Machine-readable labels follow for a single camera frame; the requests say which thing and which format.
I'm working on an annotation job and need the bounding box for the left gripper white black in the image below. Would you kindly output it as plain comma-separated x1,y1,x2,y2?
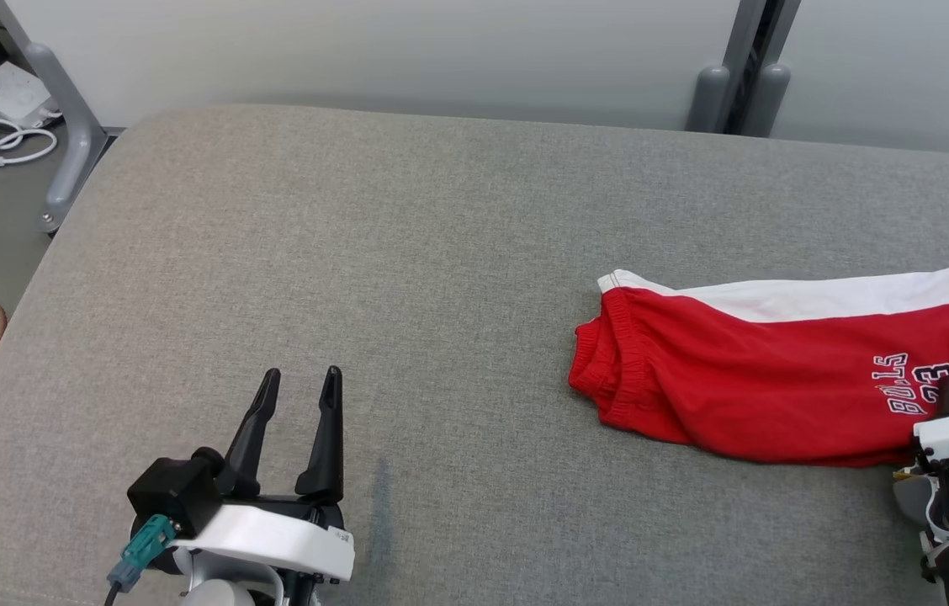
167,364,356,584

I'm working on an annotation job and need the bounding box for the red Bulls shorts white stripe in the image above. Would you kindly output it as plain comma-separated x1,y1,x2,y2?
567,263,949,469

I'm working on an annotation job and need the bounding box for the grey table leg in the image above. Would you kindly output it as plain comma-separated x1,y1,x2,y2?
0,0,110,235

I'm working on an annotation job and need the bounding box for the grey partition post with feet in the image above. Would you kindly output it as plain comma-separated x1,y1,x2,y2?
684,0,804,139

